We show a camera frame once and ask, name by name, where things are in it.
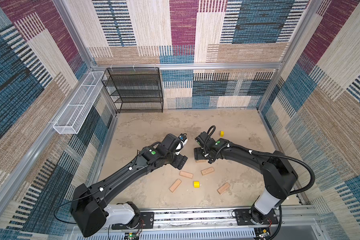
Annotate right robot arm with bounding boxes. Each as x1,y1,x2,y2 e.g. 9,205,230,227
195,132,298,224

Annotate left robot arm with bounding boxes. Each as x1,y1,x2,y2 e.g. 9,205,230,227
70,134,188,238

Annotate flat wood plank block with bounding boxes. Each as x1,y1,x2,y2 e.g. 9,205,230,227
179,171,194,179

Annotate wood block centre right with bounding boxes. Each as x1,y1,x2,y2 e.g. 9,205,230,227
201,167,215,176

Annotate wood block front left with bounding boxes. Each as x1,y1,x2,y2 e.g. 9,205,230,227
169,179,182,193

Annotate wood block front right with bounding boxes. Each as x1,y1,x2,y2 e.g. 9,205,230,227
217,183,231,195

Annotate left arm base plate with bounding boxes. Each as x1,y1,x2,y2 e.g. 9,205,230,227
111,212,155,231

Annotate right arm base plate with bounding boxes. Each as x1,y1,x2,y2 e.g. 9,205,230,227
231,208,279,226

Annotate black wire mesh shelf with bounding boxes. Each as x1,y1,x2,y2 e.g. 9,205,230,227
102,68,164,114

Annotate white wire mesh basket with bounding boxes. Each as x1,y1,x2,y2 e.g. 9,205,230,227
53,72,105,135

